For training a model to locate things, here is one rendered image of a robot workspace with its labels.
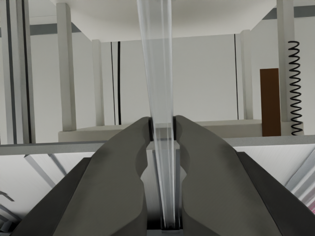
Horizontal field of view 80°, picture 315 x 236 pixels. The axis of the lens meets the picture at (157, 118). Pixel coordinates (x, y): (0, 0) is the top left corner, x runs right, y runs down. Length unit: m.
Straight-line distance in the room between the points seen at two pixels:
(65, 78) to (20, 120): 0.19
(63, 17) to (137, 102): 1.32
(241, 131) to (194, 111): 1.32
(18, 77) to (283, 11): 0.70
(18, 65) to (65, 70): 0.15
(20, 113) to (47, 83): 1.72
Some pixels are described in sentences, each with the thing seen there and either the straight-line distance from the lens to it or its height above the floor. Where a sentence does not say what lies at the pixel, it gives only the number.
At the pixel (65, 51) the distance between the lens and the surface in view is 0.65.
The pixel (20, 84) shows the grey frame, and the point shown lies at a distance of 0.53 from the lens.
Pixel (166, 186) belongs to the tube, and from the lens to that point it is 0.19.
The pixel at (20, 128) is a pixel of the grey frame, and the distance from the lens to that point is 0.52.
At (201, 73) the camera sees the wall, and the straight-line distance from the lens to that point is 1.93.
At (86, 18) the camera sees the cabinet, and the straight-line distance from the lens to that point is 0.77.
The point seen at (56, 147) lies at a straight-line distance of 0.19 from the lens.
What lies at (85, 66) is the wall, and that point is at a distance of 2.09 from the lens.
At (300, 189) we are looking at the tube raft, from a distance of 0.24.
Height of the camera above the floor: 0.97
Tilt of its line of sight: 1 degrees up
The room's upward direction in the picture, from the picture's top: 177 degrees clockwise
